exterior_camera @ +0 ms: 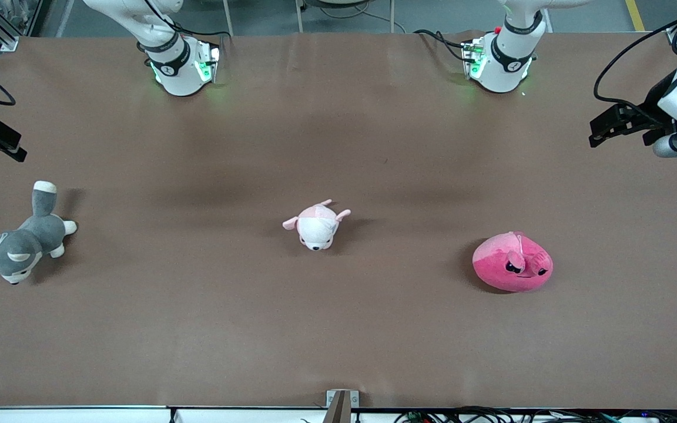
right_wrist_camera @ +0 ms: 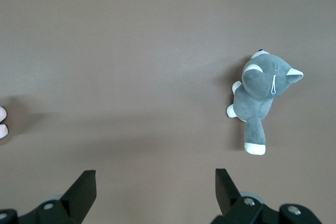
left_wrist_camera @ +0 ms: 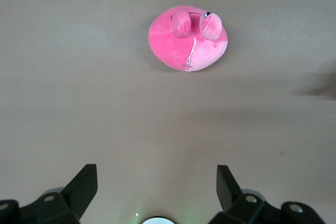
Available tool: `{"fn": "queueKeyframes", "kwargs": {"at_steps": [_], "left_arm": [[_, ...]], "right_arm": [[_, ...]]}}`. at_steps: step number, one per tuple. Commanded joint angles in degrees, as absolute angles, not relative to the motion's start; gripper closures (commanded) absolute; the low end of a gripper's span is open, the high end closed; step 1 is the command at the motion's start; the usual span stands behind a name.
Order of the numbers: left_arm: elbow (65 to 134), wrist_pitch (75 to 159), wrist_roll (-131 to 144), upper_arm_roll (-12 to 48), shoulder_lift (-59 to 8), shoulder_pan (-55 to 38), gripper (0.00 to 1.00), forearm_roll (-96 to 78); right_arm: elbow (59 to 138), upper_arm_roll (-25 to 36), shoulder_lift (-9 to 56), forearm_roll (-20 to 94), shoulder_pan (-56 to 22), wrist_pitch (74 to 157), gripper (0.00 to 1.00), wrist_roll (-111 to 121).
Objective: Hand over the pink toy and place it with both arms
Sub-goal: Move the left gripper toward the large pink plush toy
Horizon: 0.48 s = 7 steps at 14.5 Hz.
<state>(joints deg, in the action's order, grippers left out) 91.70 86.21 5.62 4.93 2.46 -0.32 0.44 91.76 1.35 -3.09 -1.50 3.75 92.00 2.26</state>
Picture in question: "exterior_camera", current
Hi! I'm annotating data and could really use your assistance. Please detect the black base cable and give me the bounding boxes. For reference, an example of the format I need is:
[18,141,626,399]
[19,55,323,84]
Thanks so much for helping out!
[168,22,233,41]
[414,29,470,63]

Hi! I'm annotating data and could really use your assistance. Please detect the brown table cover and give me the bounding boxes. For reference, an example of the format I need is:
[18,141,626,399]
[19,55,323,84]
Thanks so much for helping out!
[0,31,677,410]

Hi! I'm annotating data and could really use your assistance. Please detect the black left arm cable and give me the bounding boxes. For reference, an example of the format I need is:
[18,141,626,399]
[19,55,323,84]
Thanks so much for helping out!
[594,0,677,115]

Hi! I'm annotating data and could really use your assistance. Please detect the black cable bundle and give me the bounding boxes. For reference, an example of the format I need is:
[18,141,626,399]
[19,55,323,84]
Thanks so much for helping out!
[394,405,677,423]

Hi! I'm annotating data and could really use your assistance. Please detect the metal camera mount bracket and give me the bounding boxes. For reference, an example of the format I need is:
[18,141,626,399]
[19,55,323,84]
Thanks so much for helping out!
[326,390,360,423]

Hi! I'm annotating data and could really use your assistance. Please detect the black right base cable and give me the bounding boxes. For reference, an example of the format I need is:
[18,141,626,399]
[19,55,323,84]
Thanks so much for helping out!
[168,22,233,41]

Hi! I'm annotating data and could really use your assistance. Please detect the black left base cable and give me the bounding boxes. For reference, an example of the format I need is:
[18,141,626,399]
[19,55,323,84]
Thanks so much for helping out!
[414,29,470,63]

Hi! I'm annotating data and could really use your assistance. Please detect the grey white husky plush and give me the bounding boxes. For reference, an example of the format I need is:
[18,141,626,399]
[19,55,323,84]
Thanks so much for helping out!
[0,180,78,286]

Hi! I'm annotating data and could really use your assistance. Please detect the small white pink plush dog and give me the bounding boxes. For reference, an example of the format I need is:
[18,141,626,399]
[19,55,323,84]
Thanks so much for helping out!
[282,199,351,251]

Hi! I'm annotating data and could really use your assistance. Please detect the round pink plush toy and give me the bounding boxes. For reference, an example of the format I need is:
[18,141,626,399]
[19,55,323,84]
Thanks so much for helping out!
[472,231,554,293]

